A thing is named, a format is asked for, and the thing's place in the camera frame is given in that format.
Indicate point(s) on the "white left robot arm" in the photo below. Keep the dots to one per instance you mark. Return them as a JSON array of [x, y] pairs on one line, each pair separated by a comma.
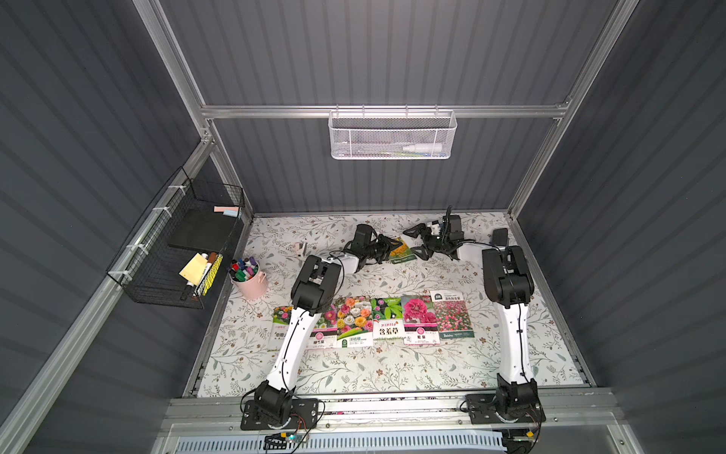
[[317, 316]]

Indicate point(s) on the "pink pen cup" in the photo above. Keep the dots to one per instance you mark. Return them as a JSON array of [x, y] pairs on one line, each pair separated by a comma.
[[248, 278]]

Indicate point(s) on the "yellow sticky notes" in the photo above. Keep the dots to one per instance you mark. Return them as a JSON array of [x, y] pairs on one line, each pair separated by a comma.
[[194, 270]]

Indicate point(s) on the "green mimosa seed packet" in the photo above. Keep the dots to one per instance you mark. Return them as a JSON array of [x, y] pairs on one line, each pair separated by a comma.
[[388, 319]]

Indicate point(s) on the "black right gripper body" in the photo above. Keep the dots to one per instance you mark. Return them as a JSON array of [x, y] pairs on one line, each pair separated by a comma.
[[428, 238]]

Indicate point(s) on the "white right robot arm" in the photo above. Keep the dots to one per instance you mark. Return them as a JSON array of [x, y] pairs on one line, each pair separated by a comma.
[[509, 285]]

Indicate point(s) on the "white tube in basket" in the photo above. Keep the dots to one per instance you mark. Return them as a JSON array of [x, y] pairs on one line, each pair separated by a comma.
[[424, 149]]

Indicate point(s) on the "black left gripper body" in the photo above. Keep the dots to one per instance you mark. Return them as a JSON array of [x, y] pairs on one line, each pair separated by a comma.
[[383, 247]]

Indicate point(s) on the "chrysanthemum seed packet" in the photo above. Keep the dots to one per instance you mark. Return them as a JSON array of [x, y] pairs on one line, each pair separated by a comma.
[[324, 334]]

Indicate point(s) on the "yellow sunflower seed packet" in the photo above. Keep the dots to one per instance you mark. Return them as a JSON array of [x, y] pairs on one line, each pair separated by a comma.
[[402, 253]]

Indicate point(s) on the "black wire wall basket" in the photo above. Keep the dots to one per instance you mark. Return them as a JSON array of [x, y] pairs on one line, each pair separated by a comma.
[[179, 252]]

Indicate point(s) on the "black notebook in basket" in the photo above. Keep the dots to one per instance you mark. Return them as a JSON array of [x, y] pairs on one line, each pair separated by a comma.
[[202, 231]]

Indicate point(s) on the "pink hollyhock seed packet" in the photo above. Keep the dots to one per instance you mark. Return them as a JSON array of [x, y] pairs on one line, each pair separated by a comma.
[[420, 321]]

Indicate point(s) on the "white wire mesh basket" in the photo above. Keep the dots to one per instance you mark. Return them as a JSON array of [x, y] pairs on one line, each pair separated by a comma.
[[381, 135]]

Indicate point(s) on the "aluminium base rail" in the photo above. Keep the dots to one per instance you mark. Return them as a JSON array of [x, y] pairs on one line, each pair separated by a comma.
[[571, 420]]

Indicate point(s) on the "black rectangular block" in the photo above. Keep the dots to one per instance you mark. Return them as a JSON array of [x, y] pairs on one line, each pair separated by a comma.
[[500, 238]]

